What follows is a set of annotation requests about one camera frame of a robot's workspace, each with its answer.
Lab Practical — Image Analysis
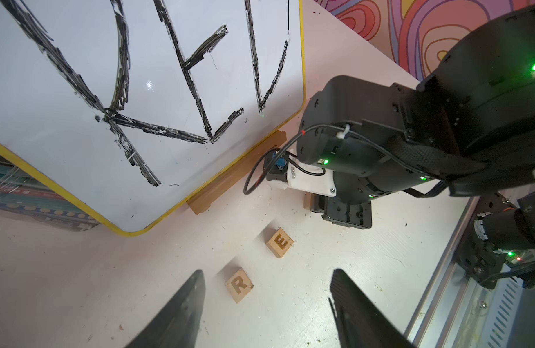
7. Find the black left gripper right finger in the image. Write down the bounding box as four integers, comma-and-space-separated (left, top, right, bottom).
330, 269, 413, 348

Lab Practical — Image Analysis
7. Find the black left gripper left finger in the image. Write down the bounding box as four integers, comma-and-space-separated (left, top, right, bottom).
128, 270, 206, 347

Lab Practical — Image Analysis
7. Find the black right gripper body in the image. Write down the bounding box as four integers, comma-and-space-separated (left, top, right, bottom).
310, 194, 373, 229

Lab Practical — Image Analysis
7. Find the wooden block letter D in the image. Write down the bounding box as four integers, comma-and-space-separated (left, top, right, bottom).
303, 193, 313, 210

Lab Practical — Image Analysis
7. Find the wooden block letter R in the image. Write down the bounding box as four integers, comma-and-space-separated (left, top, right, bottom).
225, 268, 254, 303

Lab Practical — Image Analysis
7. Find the wooden block letter E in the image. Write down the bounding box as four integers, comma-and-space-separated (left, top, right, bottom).
266, 229, 294, 258

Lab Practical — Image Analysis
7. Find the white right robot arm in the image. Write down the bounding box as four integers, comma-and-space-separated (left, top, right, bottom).
288, 4, 535, 229

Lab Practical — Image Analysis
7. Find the wooden whiteboard easel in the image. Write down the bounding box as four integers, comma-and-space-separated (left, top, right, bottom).
186, 130, 287, 215

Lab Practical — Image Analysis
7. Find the yellow framed whiteboard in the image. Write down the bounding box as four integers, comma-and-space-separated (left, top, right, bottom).
0, 1, 305, 236

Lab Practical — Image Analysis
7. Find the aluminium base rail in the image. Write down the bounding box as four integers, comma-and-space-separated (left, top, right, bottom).
404, 192, 535, 347

